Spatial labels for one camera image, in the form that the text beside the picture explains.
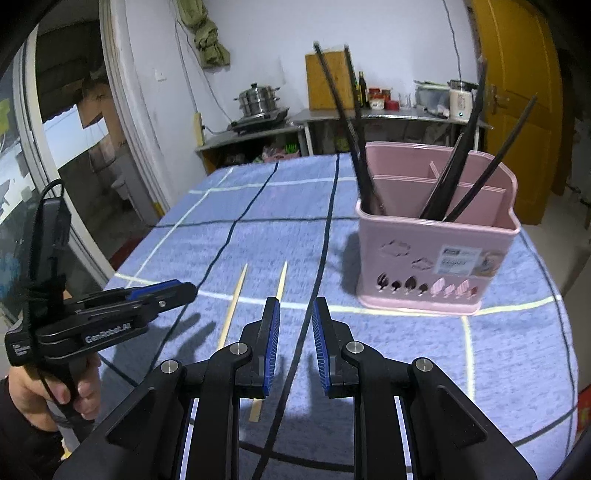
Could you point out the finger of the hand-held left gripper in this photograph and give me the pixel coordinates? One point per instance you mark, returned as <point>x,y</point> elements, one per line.
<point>178,295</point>
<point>157,288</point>

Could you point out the yellow wooden door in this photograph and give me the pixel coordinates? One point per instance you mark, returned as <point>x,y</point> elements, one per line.
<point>521,92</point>

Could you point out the gas stove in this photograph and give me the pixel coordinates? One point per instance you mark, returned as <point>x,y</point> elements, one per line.
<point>258,121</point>

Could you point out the stainless steel steamer pot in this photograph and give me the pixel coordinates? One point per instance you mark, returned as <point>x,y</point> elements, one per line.
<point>256,99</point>

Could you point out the clear drinking glass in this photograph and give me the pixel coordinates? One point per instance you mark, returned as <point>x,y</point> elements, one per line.
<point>405,100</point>

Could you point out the person's left hand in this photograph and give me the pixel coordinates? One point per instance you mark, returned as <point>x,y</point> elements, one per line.
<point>90,392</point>

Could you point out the grey plastic container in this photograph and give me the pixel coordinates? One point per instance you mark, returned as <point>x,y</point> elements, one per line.
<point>431,97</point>

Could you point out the white door frame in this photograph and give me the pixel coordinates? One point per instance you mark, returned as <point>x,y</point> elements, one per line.
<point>124,101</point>

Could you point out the white wall switch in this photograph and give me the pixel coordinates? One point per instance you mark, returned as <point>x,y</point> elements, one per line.
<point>160,74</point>

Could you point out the green hanging cloth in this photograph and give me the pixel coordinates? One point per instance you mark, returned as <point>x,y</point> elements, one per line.
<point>207,37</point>

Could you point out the wooden chopstick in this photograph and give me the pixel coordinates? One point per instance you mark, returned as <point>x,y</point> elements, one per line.
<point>233,304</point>
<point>281,281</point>

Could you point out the black chopstick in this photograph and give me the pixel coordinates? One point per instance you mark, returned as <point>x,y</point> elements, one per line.
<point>498,152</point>
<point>466,120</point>
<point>337,106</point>
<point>354,101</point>
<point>450,166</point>

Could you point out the pink plastic utensil holder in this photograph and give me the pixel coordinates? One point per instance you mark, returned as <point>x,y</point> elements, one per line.
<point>438,258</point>

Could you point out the dark oil bottle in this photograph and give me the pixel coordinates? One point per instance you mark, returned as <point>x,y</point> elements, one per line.
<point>362,90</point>

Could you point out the blue checked tablecloth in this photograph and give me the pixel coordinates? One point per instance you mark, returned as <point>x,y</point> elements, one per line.
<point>207,240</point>

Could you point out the wooden cutting board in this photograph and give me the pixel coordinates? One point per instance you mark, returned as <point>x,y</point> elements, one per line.
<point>323,83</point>

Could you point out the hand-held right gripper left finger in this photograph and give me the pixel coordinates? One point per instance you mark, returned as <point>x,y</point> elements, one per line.
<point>272,350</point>

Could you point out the white electric kettle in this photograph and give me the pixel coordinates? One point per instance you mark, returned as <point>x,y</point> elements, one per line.
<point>461,104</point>

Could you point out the red lidded jars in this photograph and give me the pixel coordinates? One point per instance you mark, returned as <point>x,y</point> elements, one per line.
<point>383,99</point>

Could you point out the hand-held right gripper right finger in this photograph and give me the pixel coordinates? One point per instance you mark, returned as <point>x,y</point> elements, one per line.
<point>321,350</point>

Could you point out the person's left forearm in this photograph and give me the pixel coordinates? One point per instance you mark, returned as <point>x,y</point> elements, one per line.
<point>23,438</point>

